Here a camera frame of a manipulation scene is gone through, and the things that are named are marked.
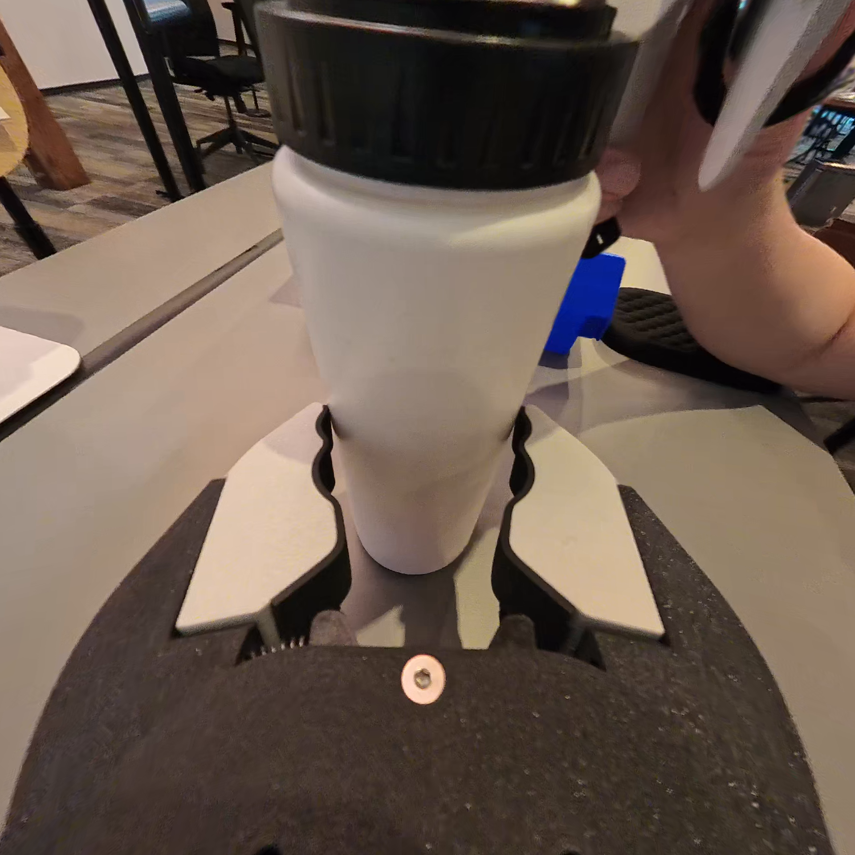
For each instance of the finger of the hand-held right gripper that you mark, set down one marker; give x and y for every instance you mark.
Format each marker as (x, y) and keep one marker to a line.
(658, 67)

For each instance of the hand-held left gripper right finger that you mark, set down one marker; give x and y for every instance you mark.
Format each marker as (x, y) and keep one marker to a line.
(581, 534)

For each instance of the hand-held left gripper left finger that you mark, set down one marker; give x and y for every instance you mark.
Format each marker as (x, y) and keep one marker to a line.
(267, 534)

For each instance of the black bottle lid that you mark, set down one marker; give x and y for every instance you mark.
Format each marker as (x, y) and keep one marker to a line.
(434, 100)

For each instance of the blue plastic bin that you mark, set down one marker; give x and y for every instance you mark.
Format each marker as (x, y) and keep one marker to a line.
(588, 300)

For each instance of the white bottle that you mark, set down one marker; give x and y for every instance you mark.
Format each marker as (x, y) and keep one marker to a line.
(427, 334)

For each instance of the person's right hand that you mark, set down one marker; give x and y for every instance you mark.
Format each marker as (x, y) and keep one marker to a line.
(668, 200)

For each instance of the grey trash can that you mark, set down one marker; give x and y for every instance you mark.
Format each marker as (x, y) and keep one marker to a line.
(825, 197)

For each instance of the black wrist rest pad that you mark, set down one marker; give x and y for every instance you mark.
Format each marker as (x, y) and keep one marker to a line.
(651, 327)

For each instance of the black office chair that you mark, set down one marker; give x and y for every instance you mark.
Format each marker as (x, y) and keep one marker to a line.
(220, 70)

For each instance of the black table frame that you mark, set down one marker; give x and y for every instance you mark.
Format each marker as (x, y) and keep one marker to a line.
(135, 100)

